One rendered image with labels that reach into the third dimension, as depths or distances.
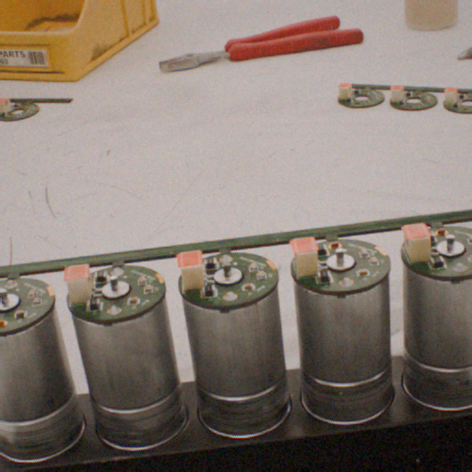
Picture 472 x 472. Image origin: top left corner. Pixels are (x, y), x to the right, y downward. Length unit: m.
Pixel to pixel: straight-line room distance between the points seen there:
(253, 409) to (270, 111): 0.28
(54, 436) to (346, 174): 0.22
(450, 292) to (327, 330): 0.03
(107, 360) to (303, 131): 0.26
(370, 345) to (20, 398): 0.09
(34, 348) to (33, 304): 0.01
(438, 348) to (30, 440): 0.11
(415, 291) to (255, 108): 0.28
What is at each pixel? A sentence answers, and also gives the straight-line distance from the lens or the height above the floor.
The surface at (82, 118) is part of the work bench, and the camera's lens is 0.53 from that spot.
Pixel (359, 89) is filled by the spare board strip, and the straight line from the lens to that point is 0.52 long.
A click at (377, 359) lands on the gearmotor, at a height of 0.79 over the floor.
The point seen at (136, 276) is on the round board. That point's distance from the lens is 0.24.
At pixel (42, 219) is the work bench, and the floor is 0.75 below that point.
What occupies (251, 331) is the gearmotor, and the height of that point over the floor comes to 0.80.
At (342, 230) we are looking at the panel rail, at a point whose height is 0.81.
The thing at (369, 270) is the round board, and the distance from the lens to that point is 0.23.
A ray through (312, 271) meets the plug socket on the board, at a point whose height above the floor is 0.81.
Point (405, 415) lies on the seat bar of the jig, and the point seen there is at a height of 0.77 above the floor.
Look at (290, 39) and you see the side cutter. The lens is 0.59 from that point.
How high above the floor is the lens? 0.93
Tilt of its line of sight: 29 degrees down
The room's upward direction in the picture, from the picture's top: 7 degrees counter-clockwise
